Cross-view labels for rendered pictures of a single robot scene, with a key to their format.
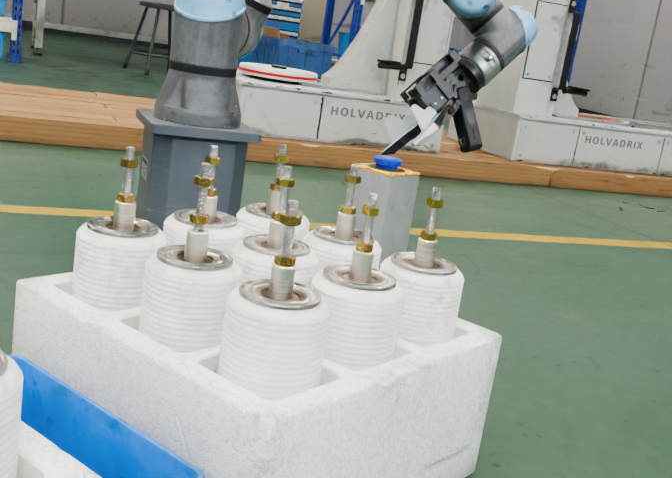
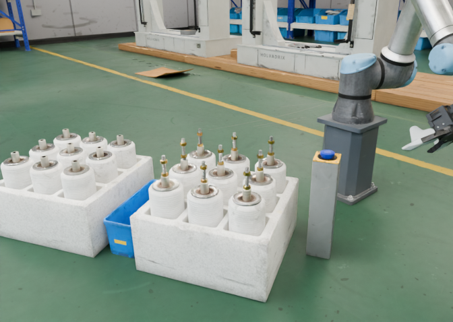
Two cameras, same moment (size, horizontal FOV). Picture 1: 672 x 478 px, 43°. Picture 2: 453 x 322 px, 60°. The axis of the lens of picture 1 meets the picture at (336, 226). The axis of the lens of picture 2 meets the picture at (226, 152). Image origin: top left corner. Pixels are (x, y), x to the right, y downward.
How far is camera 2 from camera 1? 1.15 m
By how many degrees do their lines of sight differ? 70
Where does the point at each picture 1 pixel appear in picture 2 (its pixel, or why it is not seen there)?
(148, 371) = not seen: hidden behind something
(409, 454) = (206, 265)
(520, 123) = not seen: outside the picture
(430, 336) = (232, 227)
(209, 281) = (172, 176)
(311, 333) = (156, 199)
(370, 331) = (190, 210)
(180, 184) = (328, 145)
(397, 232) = (323, 189)
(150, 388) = not seen: hidden behind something
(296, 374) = (154, 210)
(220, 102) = (348, 111)
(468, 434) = (251, 280)
